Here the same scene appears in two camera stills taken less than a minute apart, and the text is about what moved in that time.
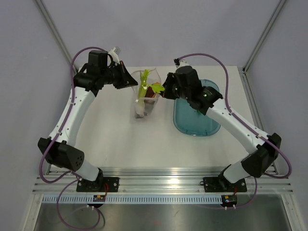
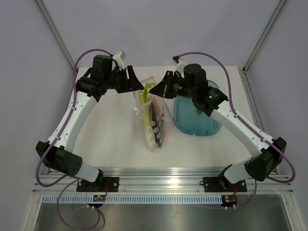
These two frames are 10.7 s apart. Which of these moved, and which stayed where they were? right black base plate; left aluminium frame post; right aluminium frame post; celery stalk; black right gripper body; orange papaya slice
Moved: orange papaya slice; celery stalk
Stayed: right black base plate; right aluminium frame post; left aluminium frame post; black right gripper body
